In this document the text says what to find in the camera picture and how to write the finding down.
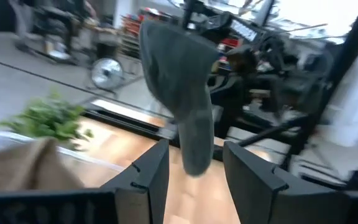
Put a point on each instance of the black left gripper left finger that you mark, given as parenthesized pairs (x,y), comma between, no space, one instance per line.
(148,186)

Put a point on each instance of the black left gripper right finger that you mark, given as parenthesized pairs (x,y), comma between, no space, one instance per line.
(253,193)

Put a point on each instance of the dark grey sock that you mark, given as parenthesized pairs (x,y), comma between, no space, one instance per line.
(179,81)

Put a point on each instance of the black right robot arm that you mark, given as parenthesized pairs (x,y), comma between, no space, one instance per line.
(275,71)

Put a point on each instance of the tan fabric hat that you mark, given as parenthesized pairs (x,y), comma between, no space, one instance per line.
(26,168)

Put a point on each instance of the clear plastic bin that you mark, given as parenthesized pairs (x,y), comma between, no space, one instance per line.
(98,158)

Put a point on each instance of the silver round floor fan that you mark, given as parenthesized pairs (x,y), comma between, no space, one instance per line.
(107,73)

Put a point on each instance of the green plant white pot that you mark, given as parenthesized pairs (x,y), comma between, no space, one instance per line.
(48,118)

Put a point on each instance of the shelf with red bins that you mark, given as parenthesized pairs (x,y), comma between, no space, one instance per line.
(132,31)

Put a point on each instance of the person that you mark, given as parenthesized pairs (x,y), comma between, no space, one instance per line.
(64,18)

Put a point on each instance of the black diagonal frame brace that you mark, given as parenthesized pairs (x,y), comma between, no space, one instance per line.
(269,133)

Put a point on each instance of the black frame rail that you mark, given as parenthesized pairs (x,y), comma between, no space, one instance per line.
(129,119)

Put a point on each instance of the black aluminium frame post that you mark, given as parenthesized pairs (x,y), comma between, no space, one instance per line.
(343,62)

